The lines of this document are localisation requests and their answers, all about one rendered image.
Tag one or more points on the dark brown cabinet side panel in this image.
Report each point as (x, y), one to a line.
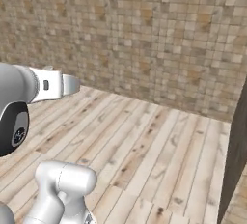
(236, 150)

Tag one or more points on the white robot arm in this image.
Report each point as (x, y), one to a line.
(19, 83)

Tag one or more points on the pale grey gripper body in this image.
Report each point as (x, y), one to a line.
(70, 85)

